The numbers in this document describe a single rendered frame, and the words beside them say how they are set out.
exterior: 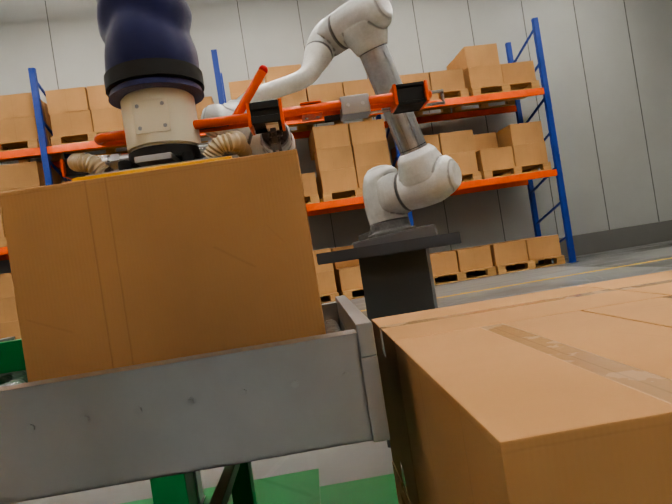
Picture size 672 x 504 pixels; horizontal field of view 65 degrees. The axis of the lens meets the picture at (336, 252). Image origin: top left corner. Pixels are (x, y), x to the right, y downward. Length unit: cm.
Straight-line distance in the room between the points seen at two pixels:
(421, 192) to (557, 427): 144
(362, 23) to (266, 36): 872
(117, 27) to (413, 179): 107
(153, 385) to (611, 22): 1236
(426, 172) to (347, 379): 109
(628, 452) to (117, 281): 92
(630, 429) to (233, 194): 81
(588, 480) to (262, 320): 70
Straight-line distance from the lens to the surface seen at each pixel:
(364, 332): 94
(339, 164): 865
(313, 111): 130
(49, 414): 106
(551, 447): 55
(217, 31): 1064
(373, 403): 96
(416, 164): 190
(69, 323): 119
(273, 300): 108
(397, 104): 131
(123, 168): 125
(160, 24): 135
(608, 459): 58
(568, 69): 1203
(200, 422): 98
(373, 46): 192
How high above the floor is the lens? 73
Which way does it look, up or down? level
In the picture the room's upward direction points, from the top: 9 degrees counter-clockwise
